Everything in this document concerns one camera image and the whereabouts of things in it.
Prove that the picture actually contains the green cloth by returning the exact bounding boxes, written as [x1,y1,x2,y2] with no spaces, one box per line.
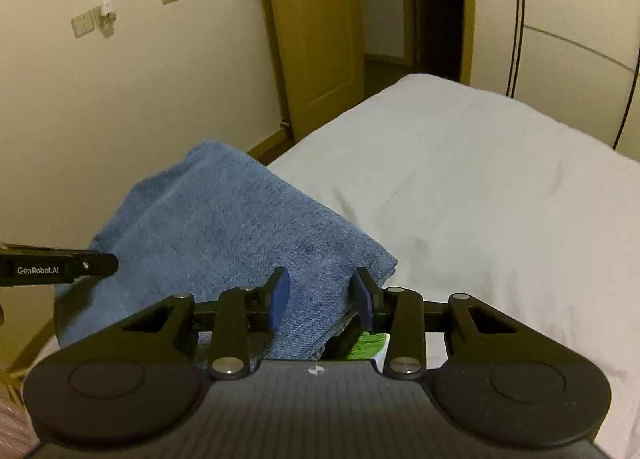
[346,332,388,361]

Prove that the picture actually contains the white bed sheet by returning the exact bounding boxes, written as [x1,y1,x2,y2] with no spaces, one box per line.
[264,74,639,458]

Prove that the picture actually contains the white wardrobe with black trim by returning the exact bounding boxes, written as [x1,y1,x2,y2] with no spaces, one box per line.
[461,0,639,159]

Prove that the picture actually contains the yellow wooden door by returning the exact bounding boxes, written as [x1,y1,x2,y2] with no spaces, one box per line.
[269,0,364,141]

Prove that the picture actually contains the blue denim jeans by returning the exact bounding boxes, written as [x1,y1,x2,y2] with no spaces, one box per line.
[54,141,397,361]

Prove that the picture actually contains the white plug adapter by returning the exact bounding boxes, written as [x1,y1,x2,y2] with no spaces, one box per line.
[93,0,116,38]

